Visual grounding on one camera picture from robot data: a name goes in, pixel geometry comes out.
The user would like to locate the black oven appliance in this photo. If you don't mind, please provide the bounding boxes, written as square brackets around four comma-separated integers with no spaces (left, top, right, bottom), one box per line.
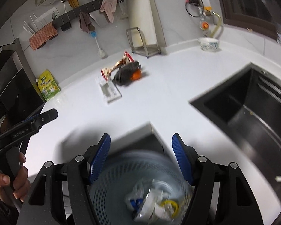
[0,39,45,134]

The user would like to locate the pink hanging cloth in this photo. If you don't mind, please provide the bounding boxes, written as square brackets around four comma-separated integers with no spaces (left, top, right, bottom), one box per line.
[99,0,118,23]

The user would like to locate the dark grey cloth rag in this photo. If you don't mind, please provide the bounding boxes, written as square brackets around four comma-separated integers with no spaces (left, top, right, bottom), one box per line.
[113,61,141,86]

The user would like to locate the brown hanging cloth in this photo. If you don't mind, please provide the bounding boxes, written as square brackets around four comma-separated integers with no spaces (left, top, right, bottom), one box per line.
[79,12,95,33]

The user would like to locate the white patterned ceramic bowl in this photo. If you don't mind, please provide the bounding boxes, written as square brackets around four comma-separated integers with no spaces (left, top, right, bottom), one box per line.
[198,37,220,52]

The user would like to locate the black kitchen sink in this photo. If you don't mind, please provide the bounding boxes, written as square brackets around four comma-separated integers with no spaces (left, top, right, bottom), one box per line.
[189,63,281,202]

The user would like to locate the red cream snack wrapper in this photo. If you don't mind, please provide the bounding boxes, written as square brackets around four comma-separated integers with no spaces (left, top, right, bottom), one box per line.
[101,51,134,81]

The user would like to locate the black wall rail rack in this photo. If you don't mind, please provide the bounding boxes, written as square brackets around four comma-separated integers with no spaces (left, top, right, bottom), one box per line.
[52,0,124,29]

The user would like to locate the blue lanyard strap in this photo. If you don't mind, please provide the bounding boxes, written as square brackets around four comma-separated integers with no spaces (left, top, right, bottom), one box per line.
[128,197,145,212]

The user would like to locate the dark window frame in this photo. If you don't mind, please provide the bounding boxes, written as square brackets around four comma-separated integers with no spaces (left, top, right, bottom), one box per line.
[219,0,281,40]

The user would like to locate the white blister package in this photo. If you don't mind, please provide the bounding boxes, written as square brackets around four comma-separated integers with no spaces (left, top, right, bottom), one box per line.
[95,77,122,104]

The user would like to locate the yellow plastic lid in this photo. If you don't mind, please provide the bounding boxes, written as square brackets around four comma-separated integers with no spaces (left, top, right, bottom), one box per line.
[160,200,179,218]

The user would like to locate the grey perforated trash bin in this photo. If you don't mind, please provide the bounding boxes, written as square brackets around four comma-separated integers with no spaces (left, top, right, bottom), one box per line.
[90,151,192,224]

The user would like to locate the green yellow seasoning pouch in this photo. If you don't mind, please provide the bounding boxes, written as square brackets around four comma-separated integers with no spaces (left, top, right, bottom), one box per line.
[36,70,60,102]

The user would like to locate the orange patterned dish cloth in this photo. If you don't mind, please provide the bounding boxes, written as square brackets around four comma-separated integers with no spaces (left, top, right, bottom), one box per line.
[29,22,58,51]

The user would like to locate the metal cutting board rack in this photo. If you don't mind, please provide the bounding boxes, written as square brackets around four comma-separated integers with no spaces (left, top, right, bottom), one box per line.
[126,27,161,58]

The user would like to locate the gas valve with hose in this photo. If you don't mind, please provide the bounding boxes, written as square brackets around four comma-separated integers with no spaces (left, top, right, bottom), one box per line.
[185,0,223,38]

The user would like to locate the blue white bottle brush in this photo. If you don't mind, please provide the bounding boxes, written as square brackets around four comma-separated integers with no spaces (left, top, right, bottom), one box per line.
[90,31,107,59]

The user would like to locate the left hand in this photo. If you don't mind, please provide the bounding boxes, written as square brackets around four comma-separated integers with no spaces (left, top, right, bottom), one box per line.
[0,151,31,203]

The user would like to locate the clear plastic package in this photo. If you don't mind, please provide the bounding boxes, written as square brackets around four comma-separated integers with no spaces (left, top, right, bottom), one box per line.
[129,180,177,224]

